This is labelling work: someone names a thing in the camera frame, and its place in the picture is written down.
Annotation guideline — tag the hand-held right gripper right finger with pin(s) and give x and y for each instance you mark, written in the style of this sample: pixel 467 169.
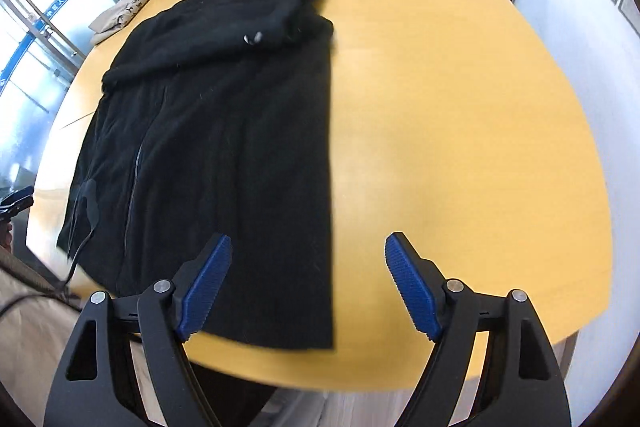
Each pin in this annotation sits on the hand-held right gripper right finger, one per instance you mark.
pixel 407 279

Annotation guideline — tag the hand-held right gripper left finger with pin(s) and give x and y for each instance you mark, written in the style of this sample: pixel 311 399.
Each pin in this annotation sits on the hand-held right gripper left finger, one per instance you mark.
pixel 207 279

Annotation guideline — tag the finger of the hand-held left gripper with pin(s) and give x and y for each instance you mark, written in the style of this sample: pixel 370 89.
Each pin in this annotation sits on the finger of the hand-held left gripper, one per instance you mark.
pixel 15 201

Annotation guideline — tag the black jacket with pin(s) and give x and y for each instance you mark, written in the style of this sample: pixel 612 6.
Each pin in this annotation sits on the black jacket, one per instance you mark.
pixel 215 117

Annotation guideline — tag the glass door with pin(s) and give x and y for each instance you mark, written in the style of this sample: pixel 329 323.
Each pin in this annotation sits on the glass door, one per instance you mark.
pixel 52 2

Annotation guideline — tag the beige folded garment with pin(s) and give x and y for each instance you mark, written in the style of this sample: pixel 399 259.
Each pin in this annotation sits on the beige folded garment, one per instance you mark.
pixel 125 9

